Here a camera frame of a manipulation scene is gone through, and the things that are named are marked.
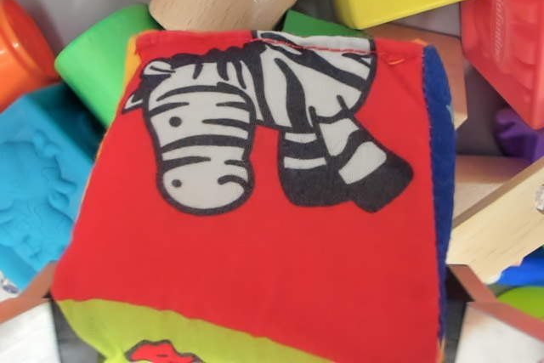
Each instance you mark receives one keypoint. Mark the small green wooden block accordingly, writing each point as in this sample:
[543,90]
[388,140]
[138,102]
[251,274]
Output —
[319,24]

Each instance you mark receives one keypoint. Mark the orange plastic cup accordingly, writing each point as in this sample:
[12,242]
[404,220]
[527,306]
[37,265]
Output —
[23,57]

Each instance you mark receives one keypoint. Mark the small blue toy piece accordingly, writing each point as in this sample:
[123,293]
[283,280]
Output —
[525,269]

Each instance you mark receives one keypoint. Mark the teal embossed soft cube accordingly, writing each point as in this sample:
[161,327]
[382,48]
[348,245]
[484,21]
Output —
[38,180]

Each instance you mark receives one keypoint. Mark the red embossed soft cube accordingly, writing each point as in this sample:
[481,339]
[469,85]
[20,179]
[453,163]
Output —
[506,40]

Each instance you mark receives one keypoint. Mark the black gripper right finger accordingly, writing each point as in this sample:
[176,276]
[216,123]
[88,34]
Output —
[501,333]

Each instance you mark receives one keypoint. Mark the purple toy piece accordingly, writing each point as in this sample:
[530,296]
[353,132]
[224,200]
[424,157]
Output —
[516,135]

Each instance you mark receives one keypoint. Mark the wooden plank with holes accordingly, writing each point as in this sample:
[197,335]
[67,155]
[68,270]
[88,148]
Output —
[497,231]

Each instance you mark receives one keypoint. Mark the fabric cube with zebra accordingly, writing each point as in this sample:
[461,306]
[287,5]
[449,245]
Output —
[263,231]

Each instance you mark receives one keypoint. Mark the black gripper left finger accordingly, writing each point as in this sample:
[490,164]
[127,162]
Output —
[23,333]

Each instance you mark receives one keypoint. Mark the lime green plastic cup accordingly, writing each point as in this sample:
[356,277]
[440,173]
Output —
[525,303]

